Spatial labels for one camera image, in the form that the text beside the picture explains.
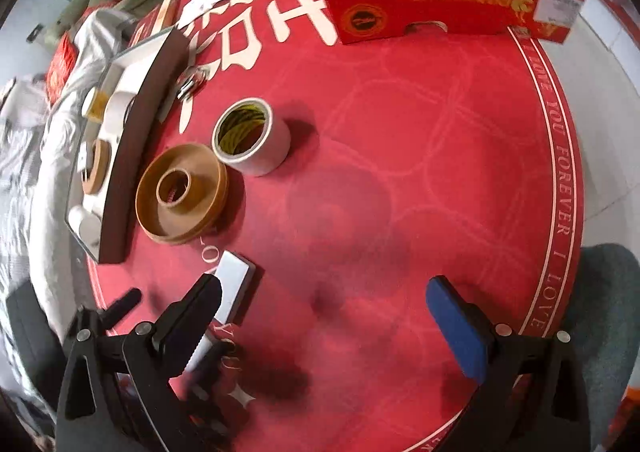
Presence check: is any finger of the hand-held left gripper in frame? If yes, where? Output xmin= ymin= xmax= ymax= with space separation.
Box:
xmin=182 ymin=346 xmax=242 ymax=452
xmin=102 ymin=288 xmax=142 ymax=329

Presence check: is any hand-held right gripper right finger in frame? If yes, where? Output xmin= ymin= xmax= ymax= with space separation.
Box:
xmin=426 ymin=275 xmax=592 ymax=452

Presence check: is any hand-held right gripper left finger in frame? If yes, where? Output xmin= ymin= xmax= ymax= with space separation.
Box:
xmin=55 ymin=274 xmax=223 ymax=452

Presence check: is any white rectangular block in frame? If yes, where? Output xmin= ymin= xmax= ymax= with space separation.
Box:
xmin=212 ymin=251 xmax=257 ymax=323
xmin=182 ymin=332 xmax=216 ymax=375

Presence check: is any white plastic bottle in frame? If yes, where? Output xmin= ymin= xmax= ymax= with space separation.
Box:
xmin=67 ymin=206 xmax=101 ymax=239

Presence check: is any brown plastic tape spool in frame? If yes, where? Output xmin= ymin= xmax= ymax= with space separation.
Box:
xmin=136 ymin=144 xmax=230 ymax=245

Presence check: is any brown cardboard ring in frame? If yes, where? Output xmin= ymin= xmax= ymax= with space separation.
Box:
xmin=80 ymin=138 xmax=113 ymax=195

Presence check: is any grey tray with white inside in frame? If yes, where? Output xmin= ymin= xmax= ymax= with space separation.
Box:
xmin=65 ymin=26 xmax=193 ymax=265

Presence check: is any white tape roll yellow inside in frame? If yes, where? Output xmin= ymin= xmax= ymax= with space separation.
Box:
xmin=211 ymin=98 xmax=292 ymax=177

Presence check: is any yellow label pill bottle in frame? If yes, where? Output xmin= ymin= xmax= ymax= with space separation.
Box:
xmin=80 ymin=86 xmax=108 ymax=123

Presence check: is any teal chair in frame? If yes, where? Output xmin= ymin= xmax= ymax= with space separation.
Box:
xmin=560 ymin=243 xmax=640 ymax=438

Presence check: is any red round printed mat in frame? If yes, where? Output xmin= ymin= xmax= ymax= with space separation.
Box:
xmin=85 ymin=0 xmax=586 ymax=452

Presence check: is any sofa with grey white cover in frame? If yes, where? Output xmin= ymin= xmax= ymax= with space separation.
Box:
xmin=0 ymin=0 xmax=151 ymax=433

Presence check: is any red patterned cushion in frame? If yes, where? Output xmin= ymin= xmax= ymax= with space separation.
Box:
xmin=45 ymin=32 xmax=78 ymax=100

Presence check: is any red and gold flat box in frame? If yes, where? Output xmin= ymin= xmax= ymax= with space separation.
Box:
xmin=152 ymin=0 xmax=178 ymax=32

